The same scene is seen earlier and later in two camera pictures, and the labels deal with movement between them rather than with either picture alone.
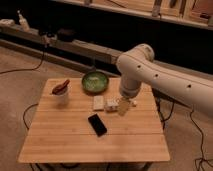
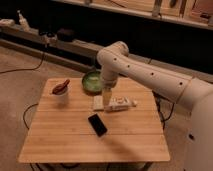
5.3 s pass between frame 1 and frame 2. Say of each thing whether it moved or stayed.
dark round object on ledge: stayed
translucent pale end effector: moved
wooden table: stayed
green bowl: stayed
